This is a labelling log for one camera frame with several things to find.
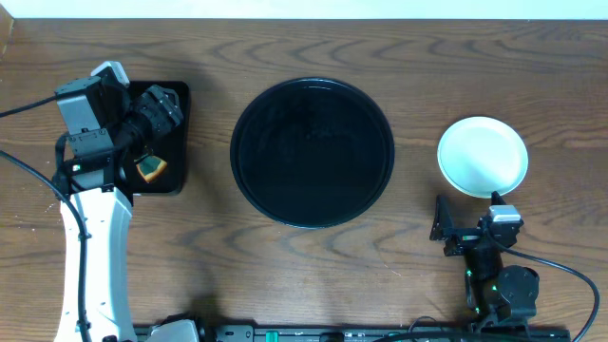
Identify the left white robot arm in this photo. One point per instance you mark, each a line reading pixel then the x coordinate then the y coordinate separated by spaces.
pixel 121 141

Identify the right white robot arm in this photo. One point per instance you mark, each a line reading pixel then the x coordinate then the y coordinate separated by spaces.
pixel 503 297

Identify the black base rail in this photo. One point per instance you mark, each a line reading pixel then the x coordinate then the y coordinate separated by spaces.
pixel 187 327

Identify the yellow green scrub sponge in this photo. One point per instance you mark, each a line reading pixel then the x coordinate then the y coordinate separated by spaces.
pixel 150 167

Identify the black rectangular tray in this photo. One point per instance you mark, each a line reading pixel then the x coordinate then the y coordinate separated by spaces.
pixel 171 148

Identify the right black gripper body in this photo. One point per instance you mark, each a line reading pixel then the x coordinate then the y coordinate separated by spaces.
pixel 464 239

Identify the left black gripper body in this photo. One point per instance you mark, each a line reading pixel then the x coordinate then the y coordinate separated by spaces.
pixel 161 122

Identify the black round tray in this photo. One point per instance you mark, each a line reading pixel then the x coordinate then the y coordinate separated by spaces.
pixel 312 152

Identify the mint green plate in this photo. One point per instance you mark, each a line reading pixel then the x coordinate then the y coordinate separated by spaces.
pixel 481 155

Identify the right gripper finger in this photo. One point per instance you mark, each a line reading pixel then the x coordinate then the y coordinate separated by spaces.
pixel 442 226
pixel 497 199

